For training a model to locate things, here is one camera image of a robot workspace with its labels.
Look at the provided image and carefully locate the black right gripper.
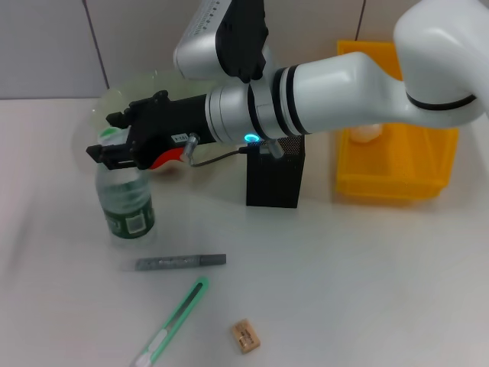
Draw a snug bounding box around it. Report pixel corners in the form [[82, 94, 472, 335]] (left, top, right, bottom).
[[86, 90, 211, 171]]

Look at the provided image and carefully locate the red-orange fruit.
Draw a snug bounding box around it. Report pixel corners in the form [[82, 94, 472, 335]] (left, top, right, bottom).
[[148, 148, 184, 171]]

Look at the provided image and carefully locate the clear plastic water bottle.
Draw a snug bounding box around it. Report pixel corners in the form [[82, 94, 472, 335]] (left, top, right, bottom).
[[94, 128, 157, 248]]

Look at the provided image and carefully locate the white paper ball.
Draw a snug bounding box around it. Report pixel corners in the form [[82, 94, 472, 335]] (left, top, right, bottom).
[[350, 124, 383, 145]]

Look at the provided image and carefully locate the green glass fruit plate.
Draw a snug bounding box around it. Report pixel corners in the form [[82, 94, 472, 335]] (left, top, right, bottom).
[[89, 68, 238, 177]]

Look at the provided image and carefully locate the grey marker pen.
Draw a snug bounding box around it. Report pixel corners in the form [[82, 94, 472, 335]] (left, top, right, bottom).
[[134, 252, 228, 273]]

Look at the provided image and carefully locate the black mesh pen holder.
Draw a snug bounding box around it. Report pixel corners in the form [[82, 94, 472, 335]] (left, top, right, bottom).
[[245, 135, 306, 209]]

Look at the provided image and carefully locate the green utility knife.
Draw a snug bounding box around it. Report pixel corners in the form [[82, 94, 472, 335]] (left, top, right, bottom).
[[129, 275, 210, 367]]

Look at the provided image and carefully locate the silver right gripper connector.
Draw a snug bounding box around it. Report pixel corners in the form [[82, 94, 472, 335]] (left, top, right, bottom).
[[182, 132, 199, 165]]

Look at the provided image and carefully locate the yellow plastic bin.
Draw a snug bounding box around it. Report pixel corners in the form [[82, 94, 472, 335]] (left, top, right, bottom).
[[335, 40, 459, 200]]

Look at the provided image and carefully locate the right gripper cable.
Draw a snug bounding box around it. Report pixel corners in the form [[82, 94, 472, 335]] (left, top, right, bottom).
[[190, 139, 286, 167]]

